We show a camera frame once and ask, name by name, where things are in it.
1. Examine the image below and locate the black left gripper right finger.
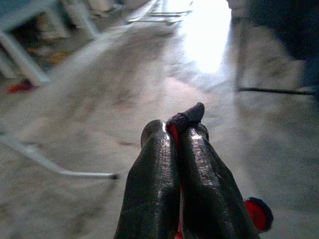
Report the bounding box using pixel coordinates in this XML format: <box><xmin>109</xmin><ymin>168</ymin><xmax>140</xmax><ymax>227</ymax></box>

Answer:
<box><xmin>173</xmin><ymin>123</ymin><xmax>260</xmax><ymax>239</ymax></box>

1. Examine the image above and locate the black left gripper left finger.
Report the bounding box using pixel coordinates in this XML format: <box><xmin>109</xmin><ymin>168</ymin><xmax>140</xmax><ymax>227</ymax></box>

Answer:
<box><xmin>113</xmin><ymin>119</ymin><xmax>182</xmax><ymax>239</ymax></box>

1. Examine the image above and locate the red garment with dark trim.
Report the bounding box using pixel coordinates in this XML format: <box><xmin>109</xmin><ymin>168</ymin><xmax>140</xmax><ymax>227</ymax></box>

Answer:
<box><xmin>165</xmin><ymin>102</ymin><xmax>274</xmax><ymax>239</ymax></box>

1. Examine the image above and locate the black metal clothes rack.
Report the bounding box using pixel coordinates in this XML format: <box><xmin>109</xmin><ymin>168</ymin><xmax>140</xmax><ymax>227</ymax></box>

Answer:
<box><xmin>235</xmin><ymin>14</ymin><xmax>316</xmax><ymax>97</ymax></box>

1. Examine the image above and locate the white baby bouncer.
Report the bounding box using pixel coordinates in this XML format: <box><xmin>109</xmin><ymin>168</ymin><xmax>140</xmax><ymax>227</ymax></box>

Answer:
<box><xmin>127</xmin><ymin>0</ymin><xmax>194</xmax><ymax>25</ymax></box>

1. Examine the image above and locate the grey folding table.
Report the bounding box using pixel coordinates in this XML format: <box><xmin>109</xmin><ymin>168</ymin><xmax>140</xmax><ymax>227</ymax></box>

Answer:
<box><xmin>0</xmin><ymin>0</ymin><xmax>120</xmax><ymax>180</ymax></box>

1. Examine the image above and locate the dark navy hanging garment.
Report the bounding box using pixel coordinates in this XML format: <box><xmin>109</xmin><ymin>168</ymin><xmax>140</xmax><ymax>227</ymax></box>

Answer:
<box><xmin>230</xmin><ymin>0</ymin><xmax>319</xmax><ymax>62</ymax></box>

